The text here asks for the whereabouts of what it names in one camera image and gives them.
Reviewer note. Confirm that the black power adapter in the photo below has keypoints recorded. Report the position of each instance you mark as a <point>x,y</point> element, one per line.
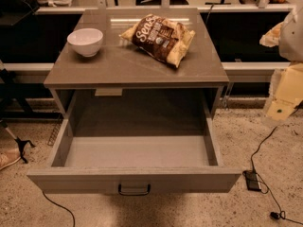
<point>252,181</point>

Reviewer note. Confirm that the black tripod stand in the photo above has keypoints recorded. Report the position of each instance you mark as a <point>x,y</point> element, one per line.
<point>13,155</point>

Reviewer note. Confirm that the wire basket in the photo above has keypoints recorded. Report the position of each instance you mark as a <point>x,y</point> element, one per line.
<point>54,133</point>

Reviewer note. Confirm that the brown chip bag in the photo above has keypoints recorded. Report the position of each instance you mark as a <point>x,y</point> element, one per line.
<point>163,39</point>

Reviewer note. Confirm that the grey top drawer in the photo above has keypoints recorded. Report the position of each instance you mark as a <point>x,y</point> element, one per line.
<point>142,142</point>

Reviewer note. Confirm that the grey drawer cabinet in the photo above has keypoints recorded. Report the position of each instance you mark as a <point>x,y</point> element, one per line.
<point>120,64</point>

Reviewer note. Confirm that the white ceramic bowl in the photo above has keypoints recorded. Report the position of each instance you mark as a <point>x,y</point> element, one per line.
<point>86,41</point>

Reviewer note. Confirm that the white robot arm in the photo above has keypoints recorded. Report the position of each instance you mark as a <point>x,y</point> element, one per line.
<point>286,88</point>

